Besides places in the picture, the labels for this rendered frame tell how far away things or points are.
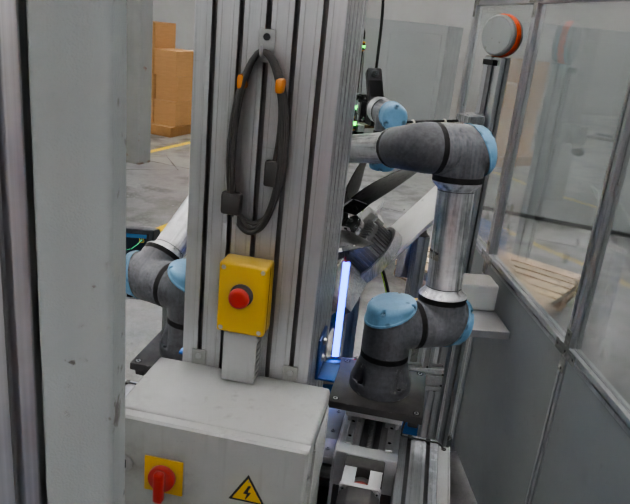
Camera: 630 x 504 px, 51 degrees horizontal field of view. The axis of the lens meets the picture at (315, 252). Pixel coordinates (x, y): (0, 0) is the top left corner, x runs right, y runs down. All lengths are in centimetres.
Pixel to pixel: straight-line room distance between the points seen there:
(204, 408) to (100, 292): 74
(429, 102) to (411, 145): 792
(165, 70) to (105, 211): 990
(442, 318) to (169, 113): 898
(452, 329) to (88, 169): 128
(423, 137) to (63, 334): 112
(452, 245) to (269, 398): 60
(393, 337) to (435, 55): 796
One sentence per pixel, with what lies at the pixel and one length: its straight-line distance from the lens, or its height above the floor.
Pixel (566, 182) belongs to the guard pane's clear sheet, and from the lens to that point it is 235.
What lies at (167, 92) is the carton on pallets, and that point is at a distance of 1038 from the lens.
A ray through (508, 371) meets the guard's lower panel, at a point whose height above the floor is 69.
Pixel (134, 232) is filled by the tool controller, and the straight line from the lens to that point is 198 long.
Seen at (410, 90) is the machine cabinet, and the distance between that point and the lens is 946.
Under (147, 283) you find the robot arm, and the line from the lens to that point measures 171.
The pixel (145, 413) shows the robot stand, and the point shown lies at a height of 123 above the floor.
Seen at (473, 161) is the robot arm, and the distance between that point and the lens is 154.
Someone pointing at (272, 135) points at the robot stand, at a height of 168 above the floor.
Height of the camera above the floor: 187
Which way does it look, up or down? 19 degrees down
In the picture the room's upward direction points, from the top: 6 degrees clockwise
